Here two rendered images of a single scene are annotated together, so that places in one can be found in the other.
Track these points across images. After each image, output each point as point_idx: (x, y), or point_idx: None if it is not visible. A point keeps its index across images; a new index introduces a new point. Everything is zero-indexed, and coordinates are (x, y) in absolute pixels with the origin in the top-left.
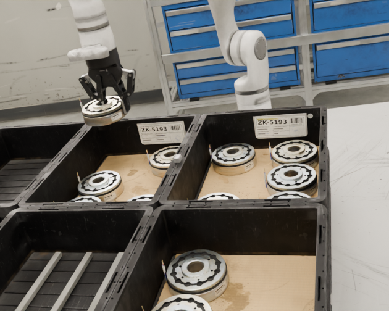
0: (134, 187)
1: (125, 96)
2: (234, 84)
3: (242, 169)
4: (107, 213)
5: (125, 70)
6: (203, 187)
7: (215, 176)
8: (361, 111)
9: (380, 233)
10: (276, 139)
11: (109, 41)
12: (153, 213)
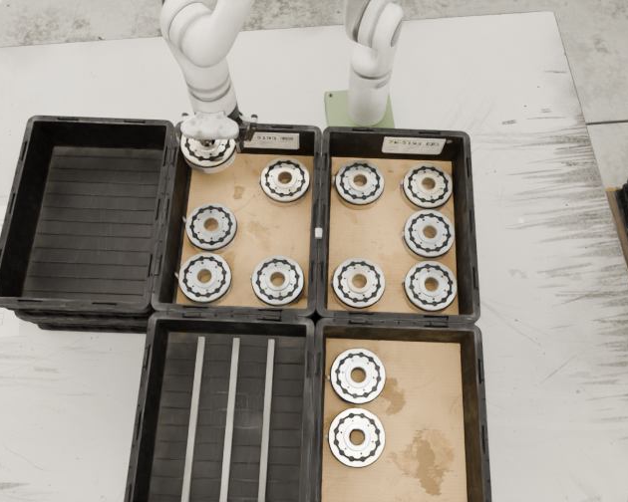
0: (250, 223)
1: (241, 140)
2: (353, 62)
3: (371, 205)
4: (262, 324)
5: (246, 119)
6: (331, 230)
7: (340, 209)
8: (475, 31)
9: (492, 257)
10: (404, 153)
11: (232, 102)
12: (316, 332)
